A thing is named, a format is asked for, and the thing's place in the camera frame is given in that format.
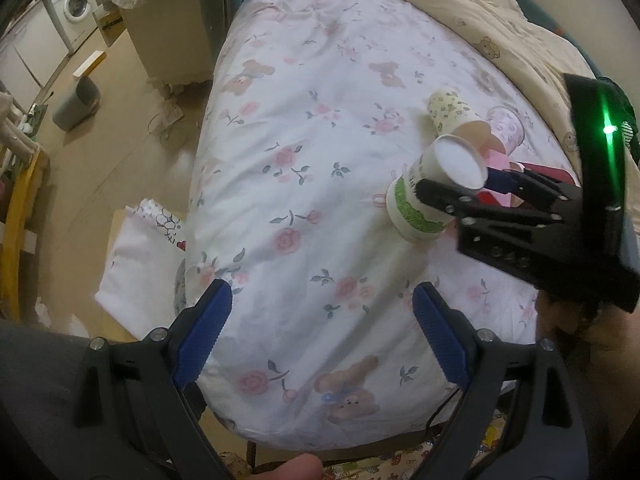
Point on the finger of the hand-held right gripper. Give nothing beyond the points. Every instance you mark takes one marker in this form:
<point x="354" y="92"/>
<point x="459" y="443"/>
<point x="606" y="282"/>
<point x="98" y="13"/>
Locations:
<point x="501" y="179"/>
<point x="445" y="200"/>

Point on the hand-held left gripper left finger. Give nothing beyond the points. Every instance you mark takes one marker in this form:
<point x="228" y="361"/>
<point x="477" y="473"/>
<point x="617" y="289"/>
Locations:
<point x="206" y="332"/>

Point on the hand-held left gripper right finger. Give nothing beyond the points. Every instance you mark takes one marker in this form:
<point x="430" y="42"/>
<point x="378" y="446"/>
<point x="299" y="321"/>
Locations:
<point x="441" y="332"/>

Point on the white paper cup green print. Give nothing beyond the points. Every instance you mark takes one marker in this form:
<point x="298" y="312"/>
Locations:
<point x="457" y="160"/>

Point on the person's right forearm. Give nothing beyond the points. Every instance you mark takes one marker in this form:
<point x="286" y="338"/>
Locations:
<point x="610" y="385"/>

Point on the yellow patterned paper cup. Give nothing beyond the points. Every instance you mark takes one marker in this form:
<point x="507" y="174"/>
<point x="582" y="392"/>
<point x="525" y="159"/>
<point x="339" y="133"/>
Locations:
<point x="447" y="110"/>

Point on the person's right hand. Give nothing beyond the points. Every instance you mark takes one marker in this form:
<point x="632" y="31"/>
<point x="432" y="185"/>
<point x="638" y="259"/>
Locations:
<point x="557" y="317"/>

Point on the person's left hand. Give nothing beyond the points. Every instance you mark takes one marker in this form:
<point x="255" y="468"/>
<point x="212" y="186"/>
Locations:
<point x="287" y="467"/>

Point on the pink box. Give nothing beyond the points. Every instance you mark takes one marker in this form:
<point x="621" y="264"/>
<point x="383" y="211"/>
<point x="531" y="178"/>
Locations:
<point x="497" y="162"/>

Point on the white folded cloth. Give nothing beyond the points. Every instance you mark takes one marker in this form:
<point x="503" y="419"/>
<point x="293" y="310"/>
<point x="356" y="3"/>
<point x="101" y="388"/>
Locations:
<point x="142" y="270"/>

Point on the white floral bed sheet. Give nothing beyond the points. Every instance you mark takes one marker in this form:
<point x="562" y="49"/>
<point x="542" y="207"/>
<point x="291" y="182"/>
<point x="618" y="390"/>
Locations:
<point x="310" y="160"/>

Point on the beige bear print quilt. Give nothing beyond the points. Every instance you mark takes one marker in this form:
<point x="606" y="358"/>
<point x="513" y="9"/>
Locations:
<point x="480" y="15"/>

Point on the grey trash bin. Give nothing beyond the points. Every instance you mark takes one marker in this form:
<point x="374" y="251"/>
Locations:
<point x="75" y="105"/>

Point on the flat white box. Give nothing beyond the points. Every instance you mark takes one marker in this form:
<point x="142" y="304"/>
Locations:
<point x="90" y="64"/>

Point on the cloth covered furniture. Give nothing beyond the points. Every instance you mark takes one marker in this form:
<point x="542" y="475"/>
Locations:
<point x="165" y="20"/>

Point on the cardboard box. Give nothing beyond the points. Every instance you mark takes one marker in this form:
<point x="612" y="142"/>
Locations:
<point x="107" y="20"/>

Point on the white cabinet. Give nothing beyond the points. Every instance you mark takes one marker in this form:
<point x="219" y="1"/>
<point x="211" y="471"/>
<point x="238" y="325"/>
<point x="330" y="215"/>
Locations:
<point x="25" y="55"/>

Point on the white washing machine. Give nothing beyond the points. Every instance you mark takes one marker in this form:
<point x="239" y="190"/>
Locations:
<point x="72" y="5"/>

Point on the yellow wooden frame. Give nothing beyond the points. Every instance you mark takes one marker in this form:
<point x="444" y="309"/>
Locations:
<point x="17" y="220"/>

